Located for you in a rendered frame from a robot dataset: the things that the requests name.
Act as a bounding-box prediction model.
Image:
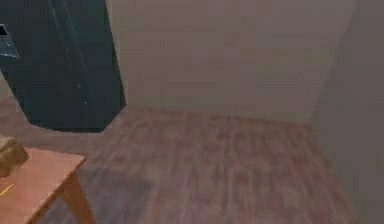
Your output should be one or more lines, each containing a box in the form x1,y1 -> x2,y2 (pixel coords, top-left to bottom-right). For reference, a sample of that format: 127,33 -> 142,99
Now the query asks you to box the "black fridge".
0,0 -> 127,134

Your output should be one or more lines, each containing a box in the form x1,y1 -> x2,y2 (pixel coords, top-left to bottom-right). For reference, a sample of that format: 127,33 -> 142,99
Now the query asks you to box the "orange wooden table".
0,147 -> 98,224

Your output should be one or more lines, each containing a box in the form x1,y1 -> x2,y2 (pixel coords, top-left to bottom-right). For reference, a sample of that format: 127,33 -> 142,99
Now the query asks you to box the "brown bread loaf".
0,134 -> 30,179

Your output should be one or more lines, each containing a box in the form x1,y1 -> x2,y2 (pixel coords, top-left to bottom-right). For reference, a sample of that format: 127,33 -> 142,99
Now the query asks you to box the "yellow pencil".
0,183 -> 15,198

